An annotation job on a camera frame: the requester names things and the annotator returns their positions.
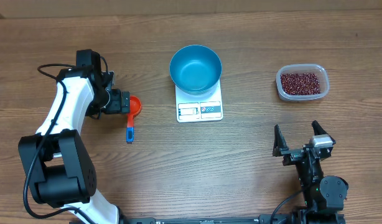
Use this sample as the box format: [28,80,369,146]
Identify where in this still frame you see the clear plastic food container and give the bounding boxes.
[276,63,330,101]

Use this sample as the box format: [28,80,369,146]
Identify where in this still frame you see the red adzuki beans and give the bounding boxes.
[280,73,321,95]

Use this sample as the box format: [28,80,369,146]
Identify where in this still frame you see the blue plastic bowl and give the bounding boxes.
[169,45,223,95]

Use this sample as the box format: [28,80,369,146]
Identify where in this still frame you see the orange measuring scoop blue handle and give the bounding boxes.
[126,96,142,143]

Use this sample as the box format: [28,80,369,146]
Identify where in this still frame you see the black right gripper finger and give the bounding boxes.
[312,120,336,144]
[273,124,289,157]

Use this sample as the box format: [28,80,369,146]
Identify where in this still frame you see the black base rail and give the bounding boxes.
[122,213,346,224]

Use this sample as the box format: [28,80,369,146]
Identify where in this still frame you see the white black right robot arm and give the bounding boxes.
[269,120,349,224]

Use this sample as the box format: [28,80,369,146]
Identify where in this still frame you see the white digital kitchen scale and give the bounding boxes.
[175,81,223,123]

